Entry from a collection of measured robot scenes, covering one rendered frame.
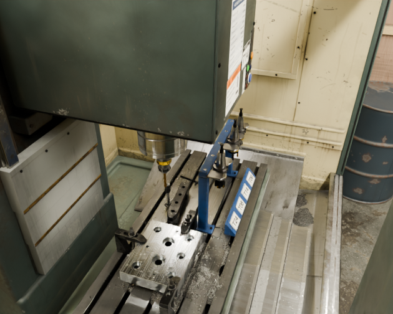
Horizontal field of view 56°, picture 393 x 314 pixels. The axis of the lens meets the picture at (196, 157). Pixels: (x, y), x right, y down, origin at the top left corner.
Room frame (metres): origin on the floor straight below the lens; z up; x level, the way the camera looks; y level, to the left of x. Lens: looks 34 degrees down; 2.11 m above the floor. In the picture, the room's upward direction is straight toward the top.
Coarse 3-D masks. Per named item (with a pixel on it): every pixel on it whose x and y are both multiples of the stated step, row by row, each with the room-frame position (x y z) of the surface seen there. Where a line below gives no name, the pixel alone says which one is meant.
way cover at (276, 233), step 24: (264, 216) 1.48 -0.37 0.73; (264, 240) 1.28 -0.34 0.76; (288, 240) 1.32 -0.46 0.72; (264, 264) 1.13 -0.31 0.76; (288, 264) 1.15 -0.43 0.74; (240, 288) 1.00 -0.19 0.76; (264, 288) 1.01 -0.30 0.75; (288, 288) 1.01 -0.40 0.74; (240, 312) 0.90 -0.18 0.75; (264, 312) 0.90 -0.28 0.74; (288, 312) 0.91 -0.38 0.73
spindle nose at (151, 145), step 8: (144, 136) 0.96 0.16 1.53; (152, 136) 0.95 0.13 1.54; (160, 136) 0.95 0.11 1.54; (168, 136) 0.95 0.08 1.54; (144, 144) 0.96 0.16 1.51; (152, 144) 0.95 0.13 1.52; (160, 144) 0.95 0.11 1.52; (168, 144) 0.95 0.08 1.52; (176, 144) 0.96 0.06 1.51; (184, 144) 0.99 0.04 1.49; (144, 152) 0.97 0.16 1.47; (152, 152) 0.95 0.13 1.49; (160, 152) 0.95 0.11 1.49; (168, 152) 0.95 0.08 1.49; (176, 152) 0.96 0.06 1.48
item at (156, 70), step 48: (0, 0) 1.03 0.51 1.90; (48, 0) 0.98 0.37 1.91; (96, 0) 0.94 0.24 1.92; (144, 0) 0.90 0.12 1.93; (192, 0) 0.86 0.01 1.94; (0, 48) 1.05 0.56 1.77; (48, 48) 0.99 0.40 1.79; (96, 48) 0.94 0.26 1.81; (144, 48) 0.90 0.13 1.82; (192, 48) 0.86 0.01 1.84; (48, 96) 1.00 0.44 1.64; (96, 96) 0.95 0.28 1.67; (144, 96) 0.90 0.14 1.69; (192, 96) 0.86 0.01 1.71; (240, 96) 1.13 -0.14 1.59
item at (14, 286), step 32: (0, 64) 1.17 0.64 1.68; (0, 96) 1.05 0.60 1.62; (0, 128) 0.97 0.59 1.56; (32, 128) 1.13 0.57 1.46; (96, 128) 1.47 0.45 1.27; (0, 160) 0.96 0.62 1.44; (0, 192) 0.94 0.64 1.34; (0, 224) 0.90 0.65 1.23; (96, 224) 1.32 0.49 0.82; (0, 256) 0.86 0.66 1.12; (64, 256) 1.09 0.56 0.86; (96, 256) 1.27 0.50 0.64; (0, 288) 0.87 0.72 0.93; (32, 288) 0.91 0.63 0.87; (64, 288) 1.04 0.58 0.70
